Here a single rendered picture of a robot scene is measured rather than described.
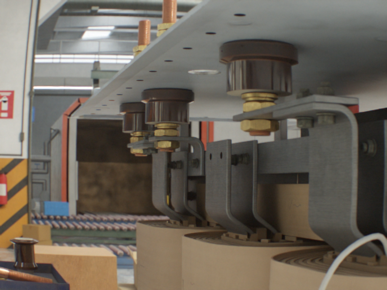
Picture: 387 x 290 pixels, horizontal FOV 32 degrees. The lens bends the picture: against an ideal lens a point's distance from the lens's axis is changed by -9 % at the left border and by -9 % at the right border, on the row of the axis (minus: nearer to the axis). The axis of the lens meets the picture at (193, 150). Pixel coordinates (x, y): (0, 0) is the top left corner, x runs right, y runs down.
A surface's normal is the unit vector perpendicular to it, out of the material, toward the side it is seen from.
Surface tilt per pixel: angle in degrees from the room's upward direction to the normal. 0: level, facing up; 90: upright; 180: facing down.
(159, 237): 90
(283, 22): 180
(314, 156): 90
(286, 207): 90
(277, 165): 90
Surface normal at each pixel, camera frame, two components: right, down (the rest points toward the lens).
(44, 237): 0.94, 0.00
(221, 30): -0.01, 1.00
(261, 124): -0.08, -0.04
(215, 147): -0.96, -0.02
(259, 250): -0.45, -0.04
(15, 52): 0.26, -0.04
